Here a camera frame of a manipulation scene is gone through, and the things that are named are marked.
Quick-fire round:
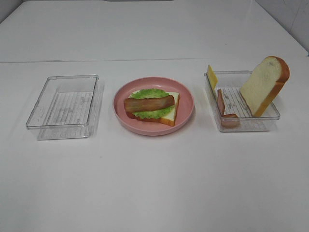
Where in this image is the bread slice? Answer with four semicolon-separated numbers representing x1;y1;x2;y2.
240;56;290;117
126;92;180;126

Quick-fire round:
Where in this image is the left clear plastic tray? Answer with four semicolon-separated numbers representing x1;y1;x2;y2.
26;75;104;140

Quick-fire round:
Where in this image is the green lettuce leaf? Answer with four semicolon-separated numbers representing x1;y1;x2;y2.
129;88;174;119

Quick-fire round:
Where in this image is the yellow cheese slice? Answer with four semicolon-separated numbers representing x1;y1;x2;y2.
206;65;218;93

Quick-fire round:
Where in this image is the clear plastic tray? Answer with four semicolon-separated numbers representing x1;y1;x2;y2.
26;75;104;140
204;71;280;132

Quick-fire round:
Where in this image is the pink round plate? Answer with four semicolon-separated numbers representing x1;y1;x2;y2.
113;77;195;136

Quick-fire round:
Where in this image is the bacon strip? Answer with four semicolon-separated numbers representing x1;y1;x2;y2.
217;89;239;128
124;95;175;113

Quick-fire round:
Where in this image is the right clear plastic tray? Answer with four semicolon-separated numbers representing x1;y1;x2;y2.
204;71;280;132

